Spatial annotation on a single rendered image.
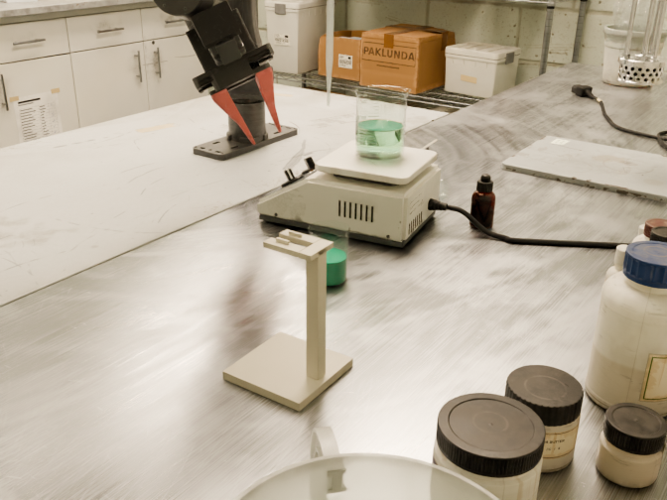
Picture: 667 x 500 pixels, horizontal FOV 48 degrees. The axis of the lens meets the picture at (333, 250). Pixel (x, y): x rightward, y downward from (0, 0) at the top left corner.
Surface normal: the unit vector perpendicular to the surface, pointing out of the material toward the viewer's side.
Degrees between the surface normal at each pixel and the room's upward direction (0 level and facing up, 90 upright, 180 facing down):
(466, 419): 0
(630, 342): 93
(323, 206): 90
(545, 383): 0
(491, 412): 0
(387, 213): 90
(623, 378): 89
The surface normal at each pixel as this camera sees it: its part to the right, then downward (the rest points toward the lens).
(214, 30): 0.11, 0.13
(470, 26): -0.58, 0.33
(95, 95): 0.82, 0.25
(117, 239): 0.01, -0.91
